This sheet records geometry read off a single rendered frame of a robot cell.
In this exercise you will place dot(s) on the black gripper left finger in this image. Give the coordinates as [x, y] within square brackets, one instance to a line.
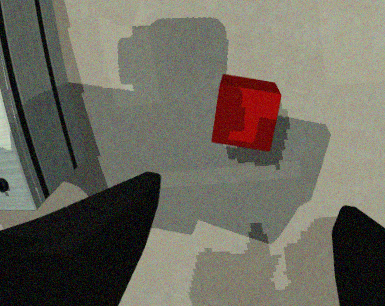
[82, 255]

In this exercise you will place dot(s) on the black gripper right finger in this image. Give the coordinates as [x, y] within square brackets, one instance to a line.
[359, 251]

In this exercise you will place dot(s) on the dark red cube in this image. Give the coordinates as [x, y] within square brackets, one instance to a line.
[246, 113]

